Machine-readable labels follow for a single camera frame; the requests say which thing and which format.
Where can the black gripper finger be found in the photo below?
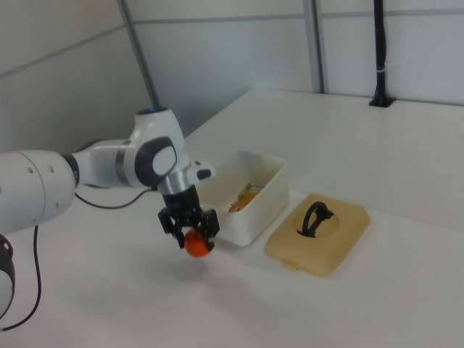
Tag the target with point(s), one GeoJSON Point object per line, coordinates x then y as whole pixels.
{"type": "Point", "coordinates": [169, 223]}
{"type": "Point", "coordinates": [211, 224]}

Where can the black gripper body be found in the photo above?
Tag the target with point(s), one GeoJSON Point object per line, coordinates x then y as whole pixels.
{"type": "Point", "coordinates": [180, 203]}

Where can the orange fruit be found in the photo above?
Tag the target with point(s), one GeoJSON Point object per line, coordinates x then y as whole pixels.
{"type": "Point", "coordinates": [195, 246]}

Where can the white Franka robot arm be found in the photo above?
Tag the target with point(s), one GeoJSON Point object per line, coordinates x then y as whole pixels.
{"type": "Point", "coordinates": [32, 185]}

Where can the white plastic container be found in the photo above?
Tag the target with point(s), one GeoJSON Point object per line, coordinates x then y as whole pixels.
{"type": "Point", "coordinates": [253, 217]}

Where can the tan plastic container lid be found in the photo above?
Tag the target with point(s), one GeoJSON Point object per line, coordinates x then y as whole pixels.
{"type": "Point", "coordinates": [326, 250]}

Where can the yellow C-clamp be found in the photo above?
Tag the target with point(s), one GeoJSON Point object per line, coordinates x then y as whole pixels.
{"type": "Point", "coordinates": [244, 199]}

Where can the black pole with base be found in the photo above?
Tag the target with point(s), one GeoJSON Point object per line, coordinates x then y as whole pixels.
{"type": "Point", "coordinates": [380, 54]}

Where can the grey partition post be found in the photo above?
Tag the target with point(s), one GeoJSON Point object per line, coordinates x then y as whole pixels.
{"type": "Point", "coordinates": [143, 54]}
{"type": "Point", "coordinates": [316, 43]}

